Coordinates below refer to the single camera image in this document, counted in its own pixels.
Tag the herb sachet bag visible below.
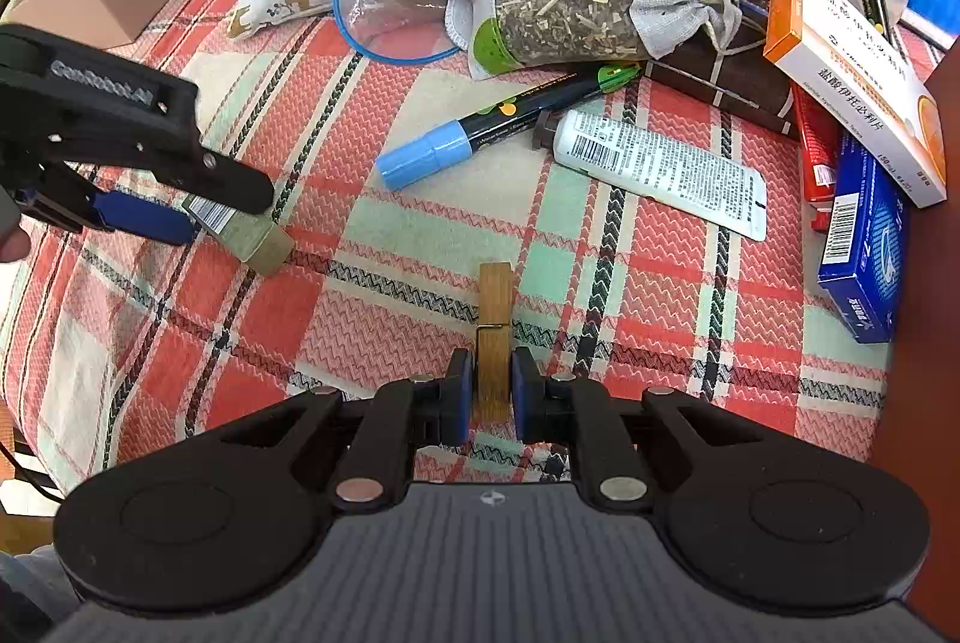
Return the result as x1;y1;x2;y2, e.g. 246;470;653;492
444;0;783;82

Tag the blue medicine box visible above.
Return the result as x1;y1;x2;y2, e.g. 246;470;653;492
818;134;908;344

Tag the blue cap black marker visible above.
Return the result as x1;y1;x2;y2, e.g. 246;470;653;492
376;62;641;191

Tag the olive small box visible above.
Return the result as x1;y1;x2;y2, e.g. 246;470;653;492
182;196;295;277

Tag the red toothpaste box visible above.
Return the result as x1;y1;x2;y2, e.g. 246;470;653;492
793;83;843;233

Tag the person's left hand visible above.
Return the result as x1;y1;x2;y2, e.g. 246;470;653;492
0;223;31;264

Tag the wooden clothespin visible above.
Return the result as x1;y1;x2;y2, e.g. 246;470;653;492
475;262;514;425

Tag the plaid bed cloth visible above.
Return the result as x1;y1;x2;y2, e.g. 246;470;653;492
2;0;889;489

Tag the orange white medicine box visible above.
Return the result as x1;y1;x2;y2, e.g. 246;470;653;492
763;0;947;209

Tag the white ointment tube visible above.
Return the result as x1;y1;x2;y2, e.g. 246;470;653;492
534;110;768;241

